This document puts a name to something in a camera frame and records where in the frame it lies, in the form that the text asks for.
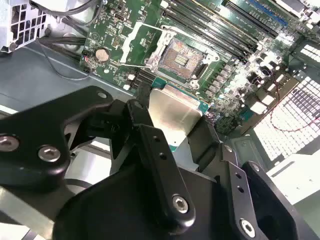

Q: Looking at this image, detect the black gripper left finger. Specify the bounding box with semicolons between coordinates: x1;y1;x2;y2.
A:
0;85;197;232

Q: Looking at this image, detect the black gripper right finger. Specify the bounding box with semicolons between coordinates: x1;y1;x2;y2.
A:
186;115;315;240

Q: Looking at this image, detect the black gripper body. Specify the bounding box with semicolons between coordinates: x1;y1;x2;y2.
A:
52;161;235;240

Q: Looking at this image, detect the silver CPU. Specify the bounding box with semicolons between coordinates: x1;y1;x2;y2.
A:
147;76;211;154

